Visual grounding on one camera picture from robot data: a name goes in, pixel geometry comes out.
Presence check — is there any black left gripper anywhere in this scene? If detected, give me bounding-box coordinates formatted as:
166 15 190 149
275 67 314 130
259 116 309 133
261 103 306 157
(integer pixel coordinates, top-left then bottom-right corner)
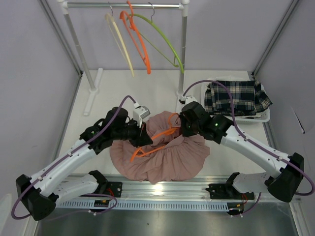
113 118 153 148

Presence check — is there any orange hanger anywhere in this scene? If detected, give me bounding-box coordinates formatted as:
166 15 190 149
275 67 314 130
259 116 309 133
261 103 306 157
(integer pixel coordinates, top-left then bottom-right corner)
120 0 151 75
130 113 180 163

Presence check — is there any pink skirt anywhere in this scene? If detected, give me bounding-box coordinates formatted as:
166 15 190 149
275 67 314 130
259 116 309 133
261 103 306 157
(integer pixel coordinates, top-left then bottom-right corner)
110 111 210 184

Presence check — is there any navy plaid skirt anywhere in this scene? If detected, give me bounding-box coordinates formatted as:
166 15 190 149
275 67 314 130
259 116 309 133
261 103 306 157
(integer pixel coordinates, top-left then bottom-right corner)
204 81 273 116

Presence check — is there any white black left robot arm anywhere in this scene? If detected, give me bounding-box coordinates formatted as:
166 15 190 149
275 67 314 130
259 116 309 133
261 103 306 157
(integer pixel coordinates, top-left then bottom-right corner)
15 104 153 221

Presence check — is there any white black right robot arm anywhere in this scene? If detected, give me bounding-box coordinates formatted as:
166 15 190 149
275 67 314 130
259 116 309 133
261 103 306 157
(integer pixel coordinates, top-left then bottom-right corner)
180 101 304 203

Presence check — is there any cream wooden hanger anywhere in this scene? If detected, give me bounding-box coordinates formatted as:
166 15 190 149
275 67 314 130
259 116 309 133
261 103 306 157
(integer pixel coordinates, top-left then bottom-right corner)
104 2 134 77

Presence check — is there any silver white clothes rack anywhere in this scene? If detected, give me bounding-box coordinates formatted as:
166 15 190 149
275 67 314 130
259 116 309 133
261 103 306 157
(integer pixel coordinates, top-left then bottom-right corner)
58 0 189 116

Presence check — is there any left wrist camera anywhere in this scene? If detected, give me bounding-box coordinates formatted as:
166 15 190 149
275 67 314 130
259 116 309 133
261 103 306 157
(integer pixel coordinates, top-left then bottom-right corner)
132 103 151 127

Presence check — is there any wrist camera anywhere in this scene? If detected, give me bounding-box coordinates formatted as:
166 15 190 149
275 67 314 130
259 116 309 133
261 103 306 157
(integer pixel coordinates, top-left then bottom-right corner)
132 103 151 127
179 96 197 105

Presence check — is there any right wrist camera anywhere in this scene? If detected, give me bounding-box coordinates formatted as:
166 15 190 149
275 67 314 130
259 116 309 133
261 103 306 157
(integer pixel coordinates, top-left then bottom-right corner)
179 96 197 105

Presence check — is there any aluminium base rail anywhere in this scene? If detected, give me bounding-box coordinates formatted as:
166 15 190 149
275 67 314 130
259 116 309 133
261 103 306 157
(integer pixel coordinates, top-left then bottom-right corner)
33 175 302 204

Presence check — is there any white slotted cable duct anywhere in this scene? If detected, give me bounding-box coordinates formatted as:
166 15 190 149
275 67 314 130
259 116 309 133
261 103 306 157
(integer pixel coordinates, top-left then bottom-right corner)
57 199 241 212

